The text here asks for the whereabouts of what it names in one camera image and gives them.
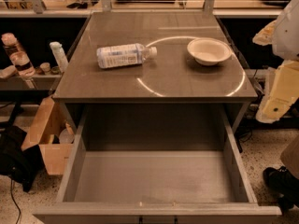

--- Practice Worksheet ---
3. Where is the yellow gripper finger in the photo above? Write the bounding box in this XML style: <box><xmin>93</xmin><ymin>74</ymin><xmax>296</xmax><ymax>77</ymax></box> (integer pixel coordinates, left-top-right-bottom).
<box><xmin>255</xmin><ymin>60</ymin><xmax>299</xmax><ymax>123</ymax></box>

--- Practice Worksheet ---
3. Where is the clear plastic water bottle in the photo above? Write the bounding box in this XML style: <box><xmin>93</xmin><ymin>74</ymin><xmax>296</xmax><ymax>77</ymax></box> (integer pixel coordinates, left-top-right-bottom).
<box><xmin>96</xmin><ymin>43</ymin><xmax>158</xmax><ymax>69</ymax></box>

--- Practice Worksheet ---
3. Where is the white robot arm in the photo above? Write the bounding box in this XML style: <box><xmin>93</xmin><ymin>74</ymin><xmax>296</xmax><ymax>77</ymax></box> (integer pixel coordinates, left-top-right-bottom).
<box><xmin>252</xmin><ymin>0</ymin><xmax>299</xmax><ymax>123</ymax></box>

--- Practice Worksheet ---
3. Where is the grey cabinet with drawer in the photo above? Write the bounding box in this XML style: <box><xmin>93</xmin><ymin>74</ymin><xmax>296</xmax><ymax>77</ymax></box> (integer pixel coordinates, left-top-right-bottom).
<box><xmin>51</xmin><ymin>10</ymin><xmax>259</xmax><ymax>151</ymax></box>

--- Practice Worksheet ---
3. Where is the open grey top drawer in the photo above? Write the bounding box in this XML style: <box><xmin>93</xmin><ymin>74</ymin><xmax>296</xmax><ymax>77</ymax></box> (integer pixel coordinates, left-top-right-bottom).
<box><xmin>34</xmin><ymin>104</ymin><xmax>281</xmax><ymax>224</ymax></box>

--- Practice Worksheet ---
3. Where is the white spray bottle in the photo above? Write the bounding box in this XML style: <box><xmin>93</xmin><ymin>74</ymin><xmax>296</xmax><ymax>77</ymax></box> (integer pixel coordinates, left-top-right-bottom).
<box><xmin>50</xmin><ymin>41</ymin><xmax>68</xmax><ymax>73</ymax></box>

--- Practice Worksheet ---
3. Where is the brown drink bottle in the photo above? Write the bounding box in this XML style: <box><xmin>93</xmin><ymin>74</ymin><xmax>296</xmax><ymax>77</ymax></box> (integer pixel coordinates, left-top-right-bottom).
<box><xmin>1</xmin><ymin>33</ymin><xmax>36</xmax><ymax>77</ymax></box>

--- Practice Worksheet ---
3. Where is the white paper bowl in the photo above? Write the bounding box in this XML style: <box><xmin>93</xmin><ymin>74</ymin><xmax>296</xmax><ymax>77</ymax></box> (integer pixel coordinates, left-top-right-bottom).
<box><xmin>187</xmin><ymin>37</ymin><xmax>232</xmax><ymax>66</ymax></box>

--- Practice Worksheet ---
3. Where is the black shoe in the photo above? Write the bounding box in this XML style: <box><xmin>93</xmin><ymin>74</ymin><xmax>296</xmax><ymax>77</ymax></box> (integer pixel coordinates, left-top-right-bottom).
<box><xmin>263</xmin><ymin>166</ymin><xmax>299</xmax><ymax>213</ymax></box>

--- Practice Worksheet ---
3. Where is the cardboard box on floor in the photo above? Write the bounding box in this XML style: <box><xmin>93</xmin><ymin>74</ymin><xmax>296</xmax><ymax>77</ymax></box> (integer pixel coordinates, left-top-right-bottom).
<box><xmin>21</xmin><ymin>97</ymin><xmax>73</xmax><ymax>175</ymax></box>

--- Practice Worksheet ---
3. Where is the small round jar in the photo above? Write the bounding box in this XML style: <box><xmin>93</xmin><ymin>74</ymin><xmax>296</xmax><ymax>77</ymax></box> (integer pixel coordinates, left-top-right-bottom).
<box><xmin>40</xmin><ymin>63</ymin><xmax>50</xmax><ymax>75</ymax></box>

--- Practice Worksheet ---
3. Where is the black bag on floor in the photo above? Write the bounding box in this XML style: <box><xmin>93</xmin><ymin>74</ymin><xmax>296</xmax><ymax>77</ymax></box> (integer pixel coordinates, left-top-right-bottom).
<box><xmin>0</xmin><ymin>126</ymin><xmax>44</xmax><ymax>192</ymax></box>

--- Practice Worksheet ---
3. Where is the black cable on floor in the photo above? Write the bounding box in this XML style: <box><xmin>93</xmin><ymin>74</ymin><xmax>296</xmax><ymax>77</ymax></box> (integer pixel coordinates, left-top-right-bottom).
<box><xmin>9</xmin><ymin>177</ymin><xmax>22</xmax><ymax>224</ymax></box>

